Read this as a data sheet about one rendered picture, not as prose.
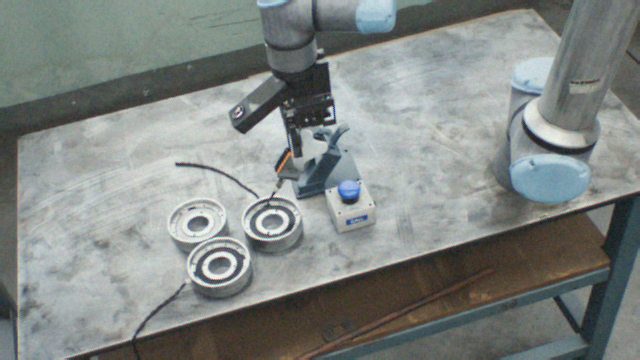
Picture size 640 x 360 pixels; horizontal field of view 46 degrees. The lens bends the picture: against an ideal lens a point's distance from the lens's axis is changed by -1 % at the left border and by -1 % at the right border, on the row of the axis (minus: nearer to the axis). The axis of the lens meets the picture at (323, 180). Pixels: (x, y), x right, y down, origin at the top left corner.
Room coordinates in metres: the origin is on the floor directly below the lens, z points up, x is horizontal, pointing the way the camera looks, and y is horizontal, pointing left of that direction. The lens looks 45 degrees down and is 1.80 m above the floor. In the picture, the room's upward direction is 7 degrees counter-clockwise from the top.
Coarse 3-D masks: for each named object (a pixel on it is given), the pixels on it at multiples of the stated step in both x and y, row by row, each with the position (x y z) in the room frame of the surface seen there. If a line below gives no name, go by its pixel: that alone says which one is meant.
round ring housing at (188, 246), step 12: (192, 204) 0.95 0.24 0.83; (204, 204) 0.95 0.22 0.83; (216, 204) 0.94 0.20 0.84; (180, 216) 0.93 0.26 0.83; (192, 216) 0.93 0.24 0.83; (204, 216) 0.92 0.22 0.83; (168, 228) 0.89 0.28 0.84; (192, 228) 0.92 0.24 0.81; (180, 240) 0.86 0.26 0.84; (192, 240) 0.86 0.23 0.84; (204, 240) 0.86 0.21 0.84
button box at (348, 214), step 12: (360, 180) 0.95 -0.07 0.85; (336, 192) 0.93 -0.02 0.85; (360, 192) 0.92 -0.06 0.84; (336, 204) 0.90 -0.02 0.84; (348, 204) 0.89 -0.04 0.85; (360, 204) 0.89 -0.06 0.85; (372, 204) 0.89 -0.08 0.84; (336, 216) 0.87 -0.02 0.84; (348, 216) 0.87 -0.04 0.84; (360, 216) 0.87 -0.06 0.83; (372, 216) 0.88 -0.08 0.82; (336, 228) 0.88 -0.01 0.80; (348, 228) 0.87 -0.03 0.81
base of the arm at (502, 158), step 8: (504, 144) 0.97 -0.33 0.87; (496, 152) 0.99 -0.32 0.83; (504, 152) 0.96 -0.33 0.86; (496, 160) 0.97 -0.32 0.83; (504, 160) 0.95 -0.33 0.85; (496, 168) 0.96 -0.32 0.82; (504, 168) 0.94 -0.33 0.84; (496, 176) 0.96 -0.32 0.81; (504, 176) 0.93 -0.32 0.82; (504, 184) 0.93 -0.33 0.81; (512, 192) 0.92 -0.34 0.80
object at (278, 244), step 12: (252, 204) 0.93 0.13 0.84; (264, 204) 0.93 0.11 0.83; (276, 204) 0.93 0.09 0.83; (288, 204) 0.93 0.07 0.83; (264, 216) 0.90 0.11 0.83; (276, 216) 0.91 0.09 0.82; (300, 216) 0.88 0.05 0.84; (264, 228) 0.90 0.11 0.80; (300, 228) 0.87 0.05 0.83; (252, 240) 0.85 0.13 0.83; (264, 240) 0.84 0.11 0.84; (276, 240) 0.84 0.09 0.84; (288, 240) 0.84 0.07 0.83
